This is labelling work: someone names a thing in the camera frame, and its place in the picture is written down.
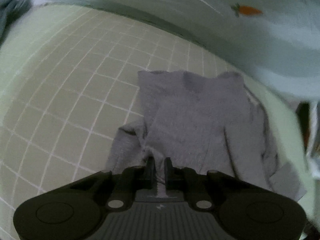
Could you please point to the light grey garment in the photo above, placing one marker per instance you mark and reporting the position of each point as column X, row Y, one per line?
column 204, row 124

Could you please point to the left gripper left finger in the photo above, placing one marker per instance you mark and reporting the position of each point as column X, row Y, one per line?
column 124, row 186

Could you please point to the green grid cutting mat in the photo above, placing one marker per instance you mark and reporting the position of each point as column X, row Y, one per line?
column 69, row 80

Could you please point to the pale printed backdrop sheet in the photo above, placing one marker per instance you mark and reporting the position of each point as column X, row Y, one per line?
column 274, row 41

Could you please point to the dark blue-grey garment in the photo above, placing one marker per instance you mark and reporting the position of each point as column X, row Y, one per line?
column 12, row 10

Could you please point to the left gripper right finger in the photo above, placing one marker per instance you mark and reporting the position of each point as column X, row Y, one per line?
column 191, row 185

